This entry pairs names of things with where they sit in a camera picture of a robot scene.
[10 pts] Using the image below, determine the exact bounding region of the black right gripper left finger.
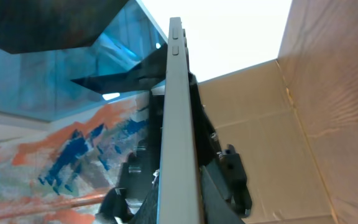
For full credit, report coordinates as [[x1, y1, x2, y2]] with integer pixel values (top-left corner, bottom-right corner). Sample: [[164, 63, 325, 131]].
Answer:
[[129, 177, 159, 224]]

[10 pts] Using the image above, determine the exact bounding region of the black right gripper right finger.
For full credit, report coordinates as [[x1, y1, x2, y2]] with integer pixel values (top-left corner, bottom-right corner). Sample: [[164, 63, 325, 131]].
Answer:
[[200, 166, 244, 224]]

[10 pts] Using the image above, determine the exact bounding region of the brown cardboard box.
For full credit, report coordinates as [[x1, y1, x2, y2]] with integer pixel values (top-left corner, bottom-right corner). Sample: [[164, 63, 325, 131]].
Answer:
[[200, 0, 358, 224]]

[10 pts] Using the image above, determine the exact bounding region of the Samsung Galaxy smartphone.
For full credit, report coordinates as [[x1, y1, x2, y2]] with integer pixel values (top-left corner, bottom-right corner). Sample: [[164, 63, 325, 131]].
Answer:
[[157, 17, 204, 224]]

